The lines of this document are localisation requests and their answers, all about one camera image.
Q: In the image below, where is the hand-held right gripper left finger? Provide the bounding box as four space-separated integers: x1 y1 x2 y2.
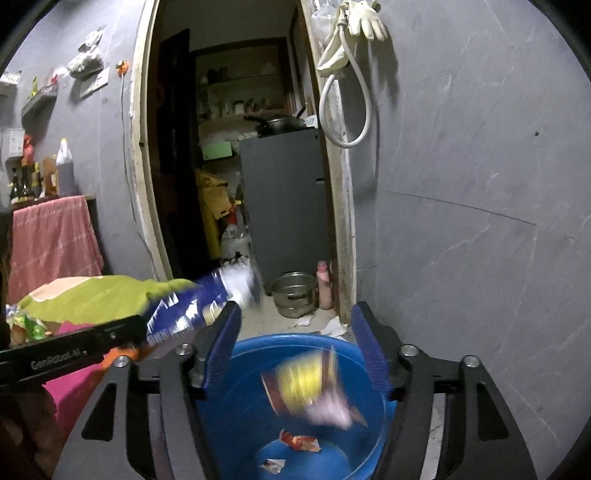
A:
53 301 243 480

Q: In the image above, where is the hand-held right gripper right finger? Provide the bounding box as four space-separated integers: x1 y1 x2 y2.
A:
351 301 539 480

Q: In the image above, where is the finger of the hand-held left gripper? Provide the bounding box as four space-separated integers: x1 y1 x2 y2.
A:
98 315 149 357

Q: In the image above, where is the blue and white snack bag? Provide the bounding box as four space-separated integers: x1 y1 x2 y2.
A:
143 264 262 350

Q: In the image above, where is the yellow snack packet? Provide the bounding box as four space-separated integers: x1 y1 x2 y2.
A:
260 345 369 431

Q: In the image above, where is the blue plastic basin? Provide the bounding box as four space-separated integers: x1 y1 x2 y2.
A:
203 333 399 480

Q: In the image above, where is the person's left hand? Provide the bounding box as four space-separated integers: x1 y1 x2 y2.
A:
0 385 63 480

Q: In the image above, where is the colourful snack packet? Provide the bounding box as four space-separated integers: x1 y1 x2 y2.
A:
6 308 52 345

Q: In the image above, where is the green and pink printed blanket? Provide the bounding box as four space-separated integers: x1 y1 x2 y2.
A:
16 275 205 437

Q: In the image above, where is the pink bottle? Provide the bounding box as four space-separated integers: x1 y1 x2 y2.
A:
317 260 336 310

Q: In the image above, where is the metal pot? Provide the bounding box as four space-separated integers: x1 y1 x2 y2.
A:
270 272 320 319

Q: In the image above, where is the white plastic jug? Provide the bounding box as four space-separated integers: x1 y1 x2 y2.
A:
221 217 253 264

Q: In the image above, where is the red crumpled wrapper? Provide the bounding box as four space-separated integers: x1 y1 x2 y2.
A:
279 429 321 453

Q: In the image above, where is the pink checked towel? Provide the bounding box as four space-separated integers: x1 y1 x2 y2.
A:
8 195 105 305

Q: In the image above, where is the yellow bag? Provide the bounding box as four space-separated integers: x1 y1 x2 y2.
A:
196 168 230 260

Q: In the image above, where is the grey cabinet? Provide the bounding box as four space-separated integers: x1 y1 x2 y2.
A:
238 128 336 297

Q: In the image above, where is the orange liquid bottle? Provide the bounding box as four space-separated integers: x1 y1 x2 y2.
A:
43 157 59 197

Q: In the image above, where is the large dark liquid bottle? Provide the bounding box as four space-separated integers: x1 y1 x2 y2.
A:
55 138 76 197

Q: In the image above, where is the dark wooden door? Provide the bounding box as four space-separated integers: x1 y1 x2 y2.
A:
147 28 200 280

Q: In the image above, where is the green box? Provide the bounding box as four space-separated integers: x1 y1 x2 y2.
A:
201 141 234 162

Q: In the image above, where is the red packet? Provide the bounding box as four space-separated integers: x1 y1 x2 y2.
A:
20 133 37 167

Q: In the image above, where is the black wok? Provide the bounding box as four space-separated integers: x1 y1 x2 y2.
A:
243 108 308 138

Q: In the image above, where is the wooden shelf unit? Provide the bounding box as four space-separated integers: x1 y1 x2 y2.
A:
195 39 297 136

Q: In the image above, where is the white hanging plastic bag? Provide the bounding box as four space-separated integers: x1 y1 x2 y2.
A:
67 27 105 78

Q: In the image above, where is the cream rubber glove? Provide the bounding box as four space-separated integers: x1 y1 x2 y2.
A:
317 33 350 78

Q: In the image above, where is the white rubber glove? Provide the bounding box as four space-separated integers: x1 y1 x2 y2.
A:
345 0 389 42

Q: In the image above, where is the clear plastic bag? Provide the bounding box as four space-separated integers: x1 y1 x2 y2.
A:
311 0 345 29

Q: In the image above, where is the white door frame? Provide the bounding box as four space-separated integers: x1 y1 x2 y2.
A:
126 0 357 325

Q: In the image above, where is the white wall box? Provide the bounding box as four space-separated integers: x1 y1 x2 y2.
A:
0 126 24 160

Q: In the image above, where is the white hose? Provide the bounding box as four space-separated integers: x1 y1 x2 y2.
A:
318 8 374 149

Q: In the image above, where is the grey wall shelf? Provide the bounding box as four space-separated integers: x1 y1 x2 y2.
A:
20 85 59 123

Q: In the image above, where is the white wall switch plate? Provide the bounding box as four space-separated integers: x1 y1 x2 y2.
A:
79 66 111 99

